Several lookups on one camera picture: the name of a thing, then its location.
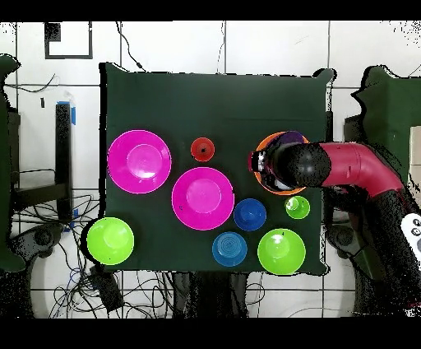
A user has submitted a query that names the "orange plastic bowl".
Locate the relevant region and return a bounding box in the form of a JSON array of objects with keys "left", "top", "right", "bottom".
[{"left": 253, "top": 130, "right": 310, "bottom": 197}]

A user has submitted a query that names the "purple plastic bowl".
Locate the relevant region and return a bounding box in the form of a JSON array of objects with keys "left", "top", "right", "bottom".
[{"left": 272, "top": 130, "right": 307, "bottom": 146}]

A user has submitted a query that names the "dark blue plastic bowl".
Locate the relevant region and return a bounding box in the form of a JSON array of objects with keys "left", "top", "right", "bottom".
[{"left": 233, "top": 198, "right": 267, "bottom": 232}]

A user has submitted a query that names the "red plastic cup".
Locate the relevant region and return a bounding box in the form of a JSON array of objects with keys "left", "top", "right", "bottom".
[{"left": 190, "top": 137, "right": 216, "bottom": 163}]

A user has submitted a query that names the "pink plastic bowl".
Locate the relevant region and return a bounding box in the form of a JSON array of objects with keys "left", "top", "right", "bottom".
[
  {"left": 171, "top": 166, "right": 236, "bottom": 230},
  {"left": 107, "top": 129, "right": 173, "bottom": 195}
]

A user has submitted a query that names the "green plastic cup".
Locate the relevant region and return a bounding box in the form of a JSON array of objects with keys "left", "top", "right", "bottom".
[{"left": 285, "top": 195, "right": 311, "bottom": 221}]

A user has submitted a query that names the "dark green tablecloth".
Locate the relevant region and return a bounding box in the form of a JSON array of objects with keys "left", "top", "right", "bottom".
[{"left": 99, "top": 62, "right": 337, "bottom": 276}]

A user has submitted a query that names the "light blue plastic bowl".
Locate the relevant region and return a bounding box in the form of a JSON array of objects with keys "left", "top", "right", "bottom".
[{"left": 211, "top": 230, "right": 248, "bottom": 268}]

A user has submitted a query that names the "green plastic bowl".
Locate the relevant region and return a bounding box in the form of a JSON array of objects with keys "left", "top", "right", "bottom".
[
  {"left": 257, "top": 227, "right": 307, "bottom": 276},
  {"left": 86, "top": 216, "right": 135, "bottom": 266}
]

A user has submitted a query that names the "green clothed side table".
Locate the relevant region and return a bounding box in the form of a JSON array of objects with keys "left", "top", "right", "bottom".
[
  {"left": 350, "top": 65, "right": 421, "bottom": 281},
  {"left": 0, "top": 54, "right": 26, "bottom": 272}
]

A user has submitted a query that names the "white box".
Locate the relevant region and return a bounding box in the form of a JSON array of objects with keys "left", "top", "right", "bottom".
[{"left": 408, "top": 123, "right": 421, "bottom": 185}]

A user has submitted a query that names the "black metal stand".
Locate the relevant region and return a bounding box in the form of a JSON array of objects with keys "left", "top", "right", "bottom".
[{"left": 11, "top": 100, "right": 77, "bottom": 223}]

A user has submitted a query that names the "black power adapter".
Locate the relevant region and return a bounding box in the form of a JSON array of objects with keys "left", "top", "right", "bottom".
[{"left": 89, "top": 265, "right": 125, "bottom": 313}]

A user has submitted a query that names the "thin black floor cable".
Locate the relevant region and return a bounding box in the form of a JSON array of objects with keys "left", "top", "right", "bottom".
[{"left": 114, "top": 21, "right": 146, "bottom": 72}]

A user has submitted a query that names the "black square frame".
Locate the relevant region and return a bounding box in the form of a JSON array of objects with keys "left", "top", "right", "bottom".
[{"left": 44, "top": 21, "right": 94, "bottom": 60}]

